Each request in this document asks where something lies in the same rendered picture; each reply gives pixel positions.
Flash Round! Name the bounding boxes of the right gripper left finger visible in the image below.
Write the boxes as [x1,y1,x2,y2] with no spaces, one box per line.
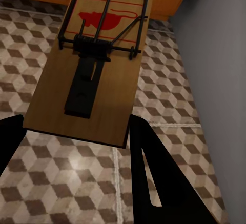
[0,114,27,176]

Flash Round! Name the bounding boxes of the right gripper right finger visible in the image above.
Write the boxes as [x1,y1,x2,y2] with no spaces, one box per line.
[129,114,218,224]

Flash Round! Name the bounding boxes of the mousetrap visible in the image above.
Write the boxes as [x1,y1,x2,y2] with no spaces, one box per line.
[22,0,153,149]

